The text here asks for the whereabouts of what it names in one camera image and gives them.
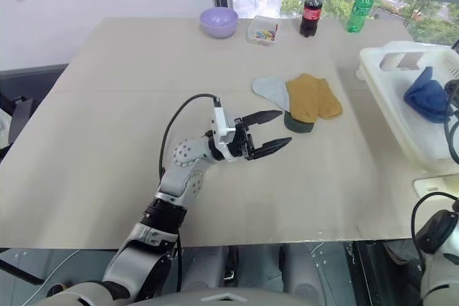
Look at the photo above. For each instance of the dark green sock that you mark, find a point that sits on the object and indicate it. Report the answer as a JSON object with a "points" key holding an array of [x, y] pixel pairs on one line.
{"points": [[297, 127]]}

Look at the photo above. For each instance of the cola bottle with red cap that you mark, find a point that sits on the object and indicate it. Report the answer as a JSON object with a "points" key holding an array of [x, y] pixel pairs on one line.
{"points": [[311, 15]]}

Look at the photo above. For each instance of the clear box of coloured clips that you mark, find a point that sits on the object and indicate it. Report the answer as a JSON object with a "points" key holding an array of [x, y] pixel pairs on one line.
{"points": [[262, 32]]}

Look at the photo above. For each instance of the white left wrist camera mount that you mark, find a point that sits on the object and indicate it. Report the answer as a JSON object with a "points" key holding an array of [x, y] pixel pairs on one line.
{"points": [[221, 123]]}

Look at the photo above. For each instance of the light grey cloth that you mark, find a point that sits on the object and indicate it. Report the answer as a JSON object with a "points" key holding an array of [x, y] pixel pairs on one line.
{"points": [[269, 87]]}

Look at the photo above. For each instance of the mustard yellow sock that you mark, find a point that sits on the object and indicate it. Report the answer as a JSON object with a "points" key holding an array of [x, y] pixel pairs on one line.
{"points": [[303, 100], [330, 101]]}

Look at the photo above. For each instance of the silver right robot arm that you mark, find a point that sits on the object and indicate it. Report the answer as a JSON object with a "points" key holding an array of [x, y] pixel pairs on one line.
{"points": [[439, 259]]}

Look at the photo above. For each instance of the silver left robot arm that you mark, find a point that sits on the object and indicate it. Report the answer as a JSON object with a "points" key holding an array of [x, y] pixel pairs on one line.
{"points": [[183, 177]]}

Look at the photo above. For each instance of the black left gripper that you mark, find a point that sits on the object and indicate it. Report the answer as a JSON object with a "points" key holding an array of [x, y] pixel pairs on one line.
{"points": [[242, 141]]}

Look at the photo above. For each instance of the white flat plastic tray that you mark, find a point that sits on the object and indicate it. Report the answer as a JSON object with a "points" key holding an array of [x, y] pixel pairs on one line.
{"points": [[435, 185]]}

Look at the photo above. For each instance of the black chair frame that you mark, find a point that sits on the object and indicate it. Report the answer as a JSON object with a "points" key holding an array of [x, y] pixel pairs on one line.
{"points": [[19, 112]]}

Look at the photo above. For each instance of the blue cloth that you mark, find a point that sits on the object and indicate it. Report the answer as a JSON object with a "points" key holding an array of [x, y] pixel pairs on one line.
{"points": [[426, 100]]}

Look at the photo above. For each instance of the white dish rack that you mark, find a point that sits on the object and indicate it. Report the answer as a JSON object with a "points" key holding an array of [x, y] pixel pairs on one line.
{"points": [[394, 125]]}

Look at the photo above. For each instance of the purple plastic bowl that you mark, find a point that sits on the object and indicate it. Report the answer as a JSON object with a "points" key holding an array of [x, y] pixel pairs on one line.
{"points": [[218, 23]]}

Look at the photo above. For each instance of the green bottle with yellow cap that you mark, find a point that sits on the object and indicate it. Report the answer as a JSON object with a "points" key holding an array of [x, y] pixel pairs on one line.
{"points": [[359, 12]]}

